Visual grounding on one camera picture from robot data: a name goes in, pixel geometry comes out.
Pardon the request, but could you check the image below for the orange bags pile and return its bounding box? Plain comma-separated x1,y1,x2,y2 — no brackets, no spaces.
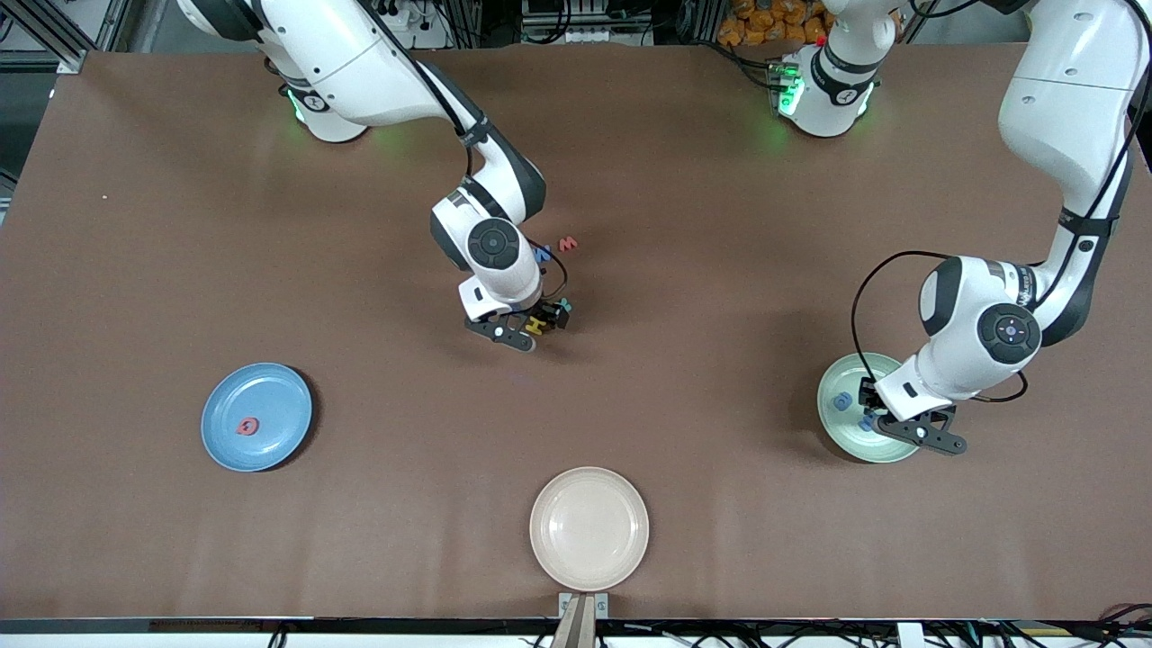
717,0,831,50

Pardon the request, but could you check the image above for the aluminium frame post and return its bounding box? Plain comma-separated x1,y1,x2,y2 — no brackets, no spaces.
0,0,122,75

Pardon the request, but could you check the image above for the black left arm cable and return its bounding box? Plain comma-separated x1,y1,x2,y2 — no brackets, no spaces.
850,0,1152,404

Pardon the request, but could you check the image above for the brown table cover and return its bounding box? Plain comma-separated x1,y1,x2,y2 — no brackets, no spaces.
0,43,1152,622

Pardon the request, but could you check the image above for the beige plate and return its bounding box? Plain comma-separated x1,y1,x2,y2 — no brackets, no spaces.
529,466,651,593

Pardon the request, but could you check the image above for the white power strip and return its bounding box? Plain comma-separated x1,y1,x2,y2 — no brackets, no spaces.
520,18,655,46
382,0,451,37

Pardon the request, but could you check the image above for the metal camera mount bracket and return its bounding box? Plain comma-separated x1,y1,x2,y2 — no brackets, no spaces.
551,592,610,648

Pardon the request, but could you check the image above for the black table edge rail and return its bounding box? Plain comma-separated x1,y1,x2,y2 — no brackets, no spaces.
0,616,1152,636

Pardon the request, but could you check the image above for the blue plate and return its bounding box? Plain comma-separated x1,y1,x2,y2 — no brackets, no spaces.
200,362,314,473

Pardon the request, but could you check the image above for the green plate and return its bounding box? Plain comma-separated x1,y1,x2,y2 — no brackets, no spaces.
816,352,923,464

